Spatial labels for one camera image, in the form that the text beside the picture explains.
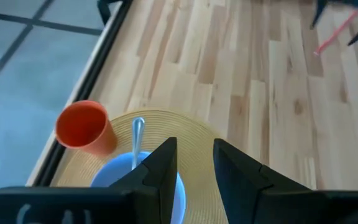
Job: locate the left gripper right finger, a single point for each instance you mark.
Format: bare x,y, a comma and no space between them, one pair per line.
291,205

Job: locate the orange ribbed cup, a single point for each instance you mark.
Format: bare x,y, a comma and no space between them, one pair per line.
82,127

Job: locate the silver metal spoon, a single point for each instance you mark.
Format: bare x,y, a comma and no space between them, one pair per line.
137,130

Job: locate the lavender ceramic bowl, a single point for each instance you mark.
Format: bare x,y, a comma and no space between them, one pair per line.
113,174

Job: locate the round woven straw placemat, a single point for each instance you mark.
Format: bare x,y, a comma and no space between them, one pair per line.
172,124

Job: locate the black edge bracket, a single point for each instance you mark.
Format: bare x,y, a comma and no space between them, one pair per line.
104,11

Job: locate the black table edge rail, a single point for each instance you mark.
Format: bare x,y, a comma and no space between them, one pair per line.
88,87

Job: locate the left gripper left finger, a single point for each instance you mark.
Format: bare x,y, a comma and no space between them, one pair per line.
73,205

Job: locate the pink plastic utensil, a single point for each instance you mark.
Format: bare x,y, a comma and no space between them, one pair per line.
334,32

